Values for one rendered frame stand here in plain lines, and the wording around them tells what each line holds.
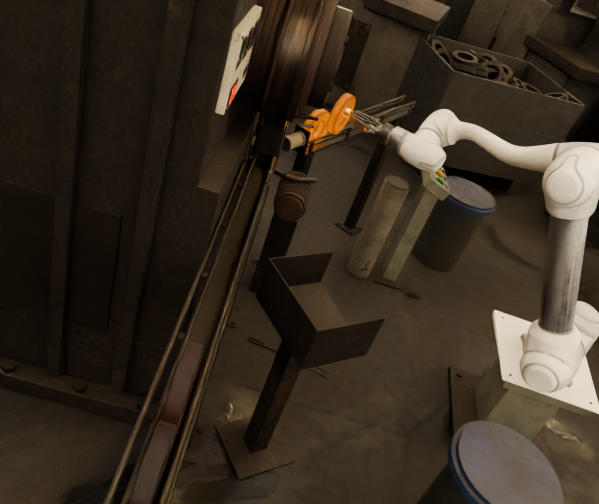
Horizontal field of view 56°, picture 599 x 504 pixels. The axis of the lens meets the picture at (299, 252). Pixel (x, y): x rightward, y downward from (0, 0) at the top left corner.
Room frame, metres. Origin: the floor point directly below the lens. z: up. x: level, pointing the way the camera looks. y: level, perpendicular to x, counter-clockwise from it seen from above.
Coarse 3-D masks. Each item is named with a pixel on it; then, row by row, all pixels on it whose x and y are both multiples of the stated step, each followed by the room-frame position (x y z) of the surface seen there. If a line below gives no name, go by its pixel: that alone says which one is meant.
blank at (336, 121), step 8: (344, 96) 2.01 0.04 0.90; (352, 96) 2.03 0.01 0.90; (336, 104) 1.98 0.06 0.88; (344, 104) 1.98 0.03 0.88; (352, 104) 2.06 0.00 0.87; (336, 112) 1.96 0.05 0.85; (328, 120) 1.96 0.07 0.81; (336, 120) 1.96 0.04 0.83; (344, 120) 2.05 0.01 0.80; (328, 128) 1.98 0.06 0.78; (336, 128) 1.99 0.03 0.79
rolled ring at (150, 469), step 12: (156, 432) 0.57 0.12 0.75; (168, 432) 0.58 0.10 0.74; (156, 444) 0.54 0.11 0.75; (168, 444) 0.55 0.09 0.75; (144, 456) 0.52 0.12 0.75; (156, 456) 0.53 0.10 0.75; (168, 456) 0.60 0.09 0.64; (144, 468) 0.50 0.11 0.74; (156, 468) 0.51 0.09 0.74; (144, 480) 0.49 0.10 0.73; (156, 480) 0.49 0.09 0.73; (132, 492) 0.47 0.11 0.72; (144, 492) 0.48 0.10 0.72; (156, 492) 0.56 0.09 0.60
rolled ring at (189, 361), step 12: (192, 348) 0.75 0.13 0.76; (180, 360) 0.71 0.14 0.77; (192, 360) 0.72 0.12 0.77; (180, 372) 0.69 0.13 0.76; (192, 372) 0.70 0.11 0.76; (180, 384) 0.67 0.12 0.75; (192, 384) 0.78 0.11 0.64; (168, 396) 0.65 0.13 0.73; (180, 396) 0.66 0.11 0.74; (168, 408) 0.64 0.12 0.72; (180, 408) 0.65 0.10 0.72; (168, 420) 0.64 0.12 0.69; (180, 420) 0.69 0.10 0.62
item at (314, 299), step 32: (288, 256) 1.21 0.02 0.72; (320, 256) 1.28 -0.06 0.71; (288, 288) 1.08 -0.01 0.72; (320, 288) 1.28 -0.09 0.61; (288, 320) 1.05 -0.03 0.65; (320, 320) 1.16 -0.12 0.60; (288, 352) 1.13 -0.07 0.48; (320, 352) 1.00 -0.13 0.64; (352, 352) 1.07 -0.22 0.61; (288, 384) 1.14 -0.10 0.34; (256, 416) 1.14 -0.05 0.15; (256, 448) 1.13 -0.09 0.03
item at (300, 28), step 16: (304, 0) 1.46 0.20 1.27; (320, 0) 1.47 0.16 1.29; (304, 16) 1.44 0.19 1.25; (288, 32) 1.41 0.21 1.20; (304, 32) 1.42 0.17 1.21; (288, 48) 1.40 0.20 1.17; (304, 48) 1.40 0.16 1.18; (288, 64) 1.40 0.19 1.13; (272, 80) 1.40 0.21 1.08; (288, 80) 1.40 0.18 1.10; (272, 96) 1.41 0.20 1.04; (288, 96) 1.41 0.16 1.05; (272, 112) 1.44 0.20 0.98; (288, 112) 1.42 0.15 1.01
